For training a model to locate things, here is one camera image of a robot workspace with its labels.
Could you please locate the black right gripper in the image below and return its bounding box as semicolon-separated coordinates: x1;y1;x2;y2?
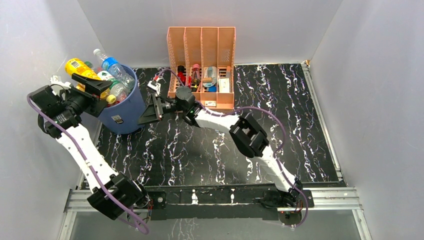
136;94;186;127

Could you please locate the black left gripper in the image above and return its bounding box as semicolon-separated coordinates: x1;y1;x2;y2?
62;74;113;117

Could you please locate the clear bottle green cap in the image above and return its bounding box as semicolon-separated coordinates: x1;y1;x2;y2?
84;61;130;100

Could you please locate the clear bottle blue label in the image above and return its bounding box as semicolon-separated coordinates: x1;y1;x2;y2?
93;48;136;92

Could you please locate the yellow drink bottle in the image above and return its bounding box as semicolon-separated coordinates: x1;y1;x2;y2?
64;58;116;104

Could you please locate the peach plastic desk organizer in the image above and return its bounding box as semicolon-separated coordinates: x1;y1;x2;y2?
167;26;236;113

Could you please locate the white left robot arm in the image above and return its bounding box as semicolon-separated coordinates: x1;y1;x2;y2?
27;73;150;220

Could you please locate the blue plastic bin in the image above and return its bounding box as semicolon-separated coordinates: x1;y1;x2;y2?
97;65;146;135

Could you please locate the red black toy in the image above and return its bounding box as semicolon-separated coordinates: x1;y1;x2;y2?
177;65;186;86

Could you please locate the small white card box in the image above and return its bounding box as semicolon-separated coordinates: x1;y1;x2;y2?
204;100;217;107

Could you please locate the pink capped dark bottle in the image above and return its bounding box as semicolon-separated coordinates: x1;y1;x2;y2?
189;64;201;92

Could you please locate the light blue tape dispenser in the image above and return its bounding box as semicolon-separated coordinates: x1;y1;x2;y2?
202;66;218;88

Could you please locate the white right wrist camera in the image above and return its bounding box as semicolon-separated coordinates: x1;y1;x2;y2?
147;76;161;97

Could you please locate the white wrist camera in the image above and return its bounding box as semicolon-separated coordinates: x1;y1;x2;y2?
147;76;161;97
50;75;72;90

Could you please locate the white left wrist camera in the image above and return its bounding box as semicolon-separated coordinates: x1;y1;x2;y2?
50;75;72;90

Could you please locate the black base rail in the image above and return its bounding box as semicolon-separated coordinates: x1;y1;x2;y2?
64;181;362;222

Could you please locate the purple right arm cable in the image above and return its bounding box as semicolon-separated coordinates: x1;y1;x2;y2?
155;67;310;229

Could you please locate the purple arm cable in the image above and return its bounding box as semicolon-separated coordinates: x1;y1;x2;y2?
155;67;310;229
26;94;151;236

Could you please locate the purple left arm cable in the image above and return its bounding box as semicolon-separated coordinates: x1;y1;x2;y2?
26;94;151;236

